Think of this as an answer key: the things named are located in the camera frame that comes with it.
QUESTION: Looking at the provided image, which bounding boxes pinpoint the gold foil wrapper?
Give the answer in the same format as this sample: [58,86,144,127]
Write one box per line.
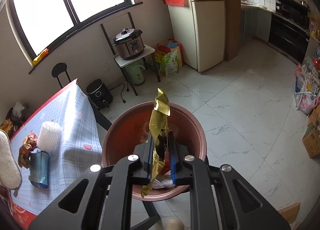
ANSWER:
[140,88,170,198]

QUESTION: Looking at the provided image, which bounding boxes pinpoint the brown plastic trash bucket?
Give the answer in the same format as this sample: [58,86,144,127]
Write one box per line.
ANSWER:
[101,101,208,202]

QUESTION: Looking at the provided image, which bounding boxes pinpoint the black kitchen stove oven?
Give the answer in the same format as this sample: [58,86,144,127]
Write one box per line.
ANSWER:
[268,0,310,64]

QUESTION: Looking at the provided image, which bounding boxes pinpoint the white plastic bag in bucket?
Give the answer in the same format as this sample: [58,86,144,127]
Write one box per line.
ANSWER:
[152,171,175,190]

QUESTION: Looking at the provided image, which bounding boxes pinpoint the blue plaid tablecloth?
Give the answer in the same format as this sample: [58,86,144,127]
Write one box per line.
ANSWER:
[1,81,102,229]

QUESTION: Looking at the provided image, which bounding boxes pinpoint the black air fryer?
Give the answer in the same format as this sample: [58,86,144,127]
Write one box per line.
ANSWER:
[86,79,113,109]

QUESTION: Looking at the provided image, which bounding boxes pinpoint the green electric kettle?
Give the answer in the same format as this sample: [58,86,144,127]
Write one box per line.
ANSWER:
[125,63,145,86]

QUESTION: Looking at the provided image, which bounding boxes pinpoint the small white side table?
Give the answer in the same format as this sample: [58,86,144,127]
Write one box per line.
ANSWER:
[114,45,161,96]

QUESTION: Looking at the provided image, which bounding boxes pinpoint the white foam net sleeve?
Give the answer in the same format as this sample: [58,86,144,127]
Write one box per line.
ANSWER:
[37,121,62,153]

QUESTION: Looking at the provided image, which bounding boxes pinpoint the colourful shopping bags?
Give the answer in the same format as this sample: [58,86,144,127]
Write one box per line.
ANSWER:
[147,39,183,77]

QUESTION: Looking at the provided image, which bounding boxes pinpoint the silver electric pressure cooker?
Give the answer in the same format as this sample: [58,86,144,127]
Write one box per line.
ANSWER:
[113,28,145,60]

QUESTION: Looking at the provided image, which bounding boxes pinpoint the blue paper box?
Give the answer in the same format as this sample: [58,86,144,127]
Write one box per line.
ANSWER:
[29,151,49,189]

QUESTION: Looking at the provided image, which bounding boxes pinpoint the crumpled brown red wrapper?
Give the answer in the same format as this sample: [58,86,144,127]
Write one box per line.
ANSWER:
[18,132,38,169]

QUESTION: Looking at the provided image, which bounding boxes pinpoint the black round-back chair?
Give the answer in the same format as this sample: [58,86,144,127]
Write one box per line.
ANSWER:
[52,62,71,88]

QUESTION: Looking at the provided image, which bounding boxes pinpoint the black chair with clutter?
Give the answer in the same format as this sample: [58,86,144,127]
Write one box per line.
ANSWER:
[1,102,30,138]

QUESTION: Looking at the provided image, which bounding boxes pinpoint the cardboard box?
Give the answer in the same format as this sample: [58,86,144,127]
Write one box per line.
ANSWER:
[302,124,320,158]

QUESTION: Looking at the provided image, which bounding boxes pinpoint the cream white refrigerator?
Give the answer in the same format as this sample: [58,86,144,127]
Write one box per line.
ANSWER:
[168,0,226,72]

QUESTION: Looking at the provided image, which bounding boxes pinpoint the yellow orange item on sill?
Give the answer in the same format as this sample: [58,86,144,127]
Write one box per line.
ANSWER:
[32,48,49,66]

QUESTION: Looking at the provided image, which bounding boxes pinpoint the pile of plastic bags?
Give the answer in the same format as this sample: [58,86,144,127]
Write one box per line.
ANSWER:
[293,56,319,114]

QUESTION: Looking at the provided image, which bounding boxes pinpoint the black power cable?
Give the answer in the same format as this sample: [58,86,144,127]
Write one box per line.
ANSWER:
[109,55,131,104]

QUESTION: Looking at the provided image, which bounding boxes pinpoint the black window frame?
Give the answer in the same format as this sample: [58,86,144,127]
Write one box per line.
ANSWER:
[1,0,137,70]

